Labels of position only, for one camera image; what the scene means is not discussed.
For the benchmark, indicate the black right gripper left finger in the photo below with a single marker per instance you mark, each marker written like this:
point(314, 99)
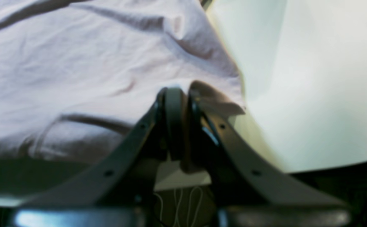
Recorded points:
point(116, 192)

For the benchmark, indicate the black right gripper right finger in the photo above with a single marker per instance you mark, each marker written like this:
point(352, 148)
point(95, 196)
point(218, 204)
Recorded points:
point(248, 190)

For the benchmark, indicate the mauve grey t-shirt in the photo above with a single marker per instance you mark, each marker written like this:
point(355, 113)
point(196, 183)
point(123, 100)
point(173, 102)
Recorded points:
point(76, 75)

